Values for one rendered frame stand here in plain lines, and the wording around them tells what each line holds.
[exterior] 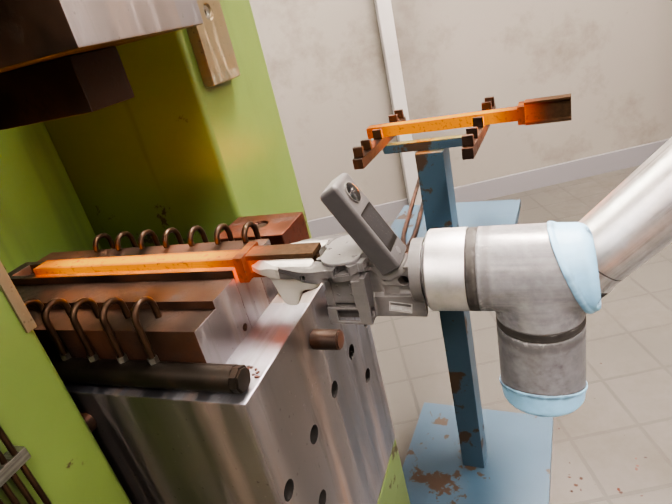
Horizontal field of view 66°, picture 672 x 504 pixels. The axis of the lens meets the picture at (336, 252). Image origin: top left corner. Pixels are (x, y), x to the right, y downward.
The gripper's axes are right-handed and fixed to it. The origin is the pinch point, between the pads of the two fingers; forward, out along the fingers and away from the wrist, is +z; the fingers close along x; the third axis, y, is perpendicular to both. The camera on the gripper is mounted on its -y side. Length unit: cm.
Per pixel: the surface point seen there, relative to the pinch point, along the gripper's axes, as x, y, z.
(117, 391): -15.3, 8.8, 14.5
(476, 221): 65, 26, -18
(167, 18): 1.0, -28.0, 3.4
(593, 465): 61, 100, -43
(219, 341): -9.2, 5.8, 3.0
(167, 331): -12.3, 2.2, 6.6
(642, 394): 90, 99, -59
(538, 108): 56, -1, -32
